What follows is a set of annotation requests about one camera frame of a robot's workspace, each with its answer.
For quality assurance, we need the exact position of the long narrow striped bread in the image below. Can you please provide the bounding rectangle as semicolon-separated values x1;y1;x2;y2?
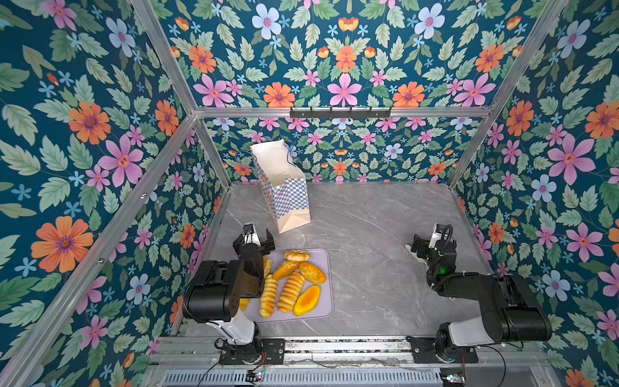
260;274;278;319

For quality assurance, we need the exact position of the checkered paper bread bag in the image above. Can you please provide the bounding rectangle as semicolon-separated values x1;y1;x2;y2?
250;140;311;234

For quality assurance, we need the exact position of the yellow orange mango bread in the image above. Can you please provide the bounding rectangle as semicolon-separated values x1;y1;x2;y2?
293;285;321;317

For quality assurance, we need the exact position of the lavender plastic tray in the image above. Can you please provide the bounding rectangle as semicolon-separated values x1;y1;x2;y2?
243;248;335;323

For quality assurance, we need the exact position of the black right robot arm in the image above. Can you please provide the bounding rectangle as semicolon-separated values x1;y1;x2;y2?
406;223;552;363

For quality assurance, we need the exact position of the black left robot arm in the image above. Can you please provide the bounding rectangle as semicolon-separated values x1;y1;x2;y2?
182;223;275;354

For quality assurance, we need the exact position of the wide striped bread roll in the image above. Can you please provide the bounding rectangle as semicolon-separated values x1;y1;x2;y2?
277;272;306;313

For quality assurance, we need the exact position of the small round striped bun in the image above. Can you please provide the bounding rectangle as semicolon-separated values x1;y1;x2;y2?
240;298;251;311

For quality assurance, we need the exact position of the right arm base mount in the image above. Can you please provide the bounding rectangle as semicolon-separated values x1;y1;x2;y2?
406;328;479;364

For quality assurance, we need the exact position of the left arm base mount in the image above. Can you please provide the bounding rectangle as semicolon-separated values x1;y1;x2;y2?
214;339;286;365

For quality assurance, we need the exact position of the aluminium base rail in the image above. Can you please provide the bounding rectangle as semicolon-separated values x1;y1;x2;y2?
151;335;551;368

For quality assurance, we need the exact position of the white perforated cable duct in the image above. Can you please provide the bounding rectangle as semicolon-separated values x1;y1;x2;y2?
161;369;443;386

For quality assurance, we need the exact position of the black hook rail bracket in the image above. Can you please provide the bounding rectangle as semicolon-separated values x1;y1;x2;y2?
290;106;392;120

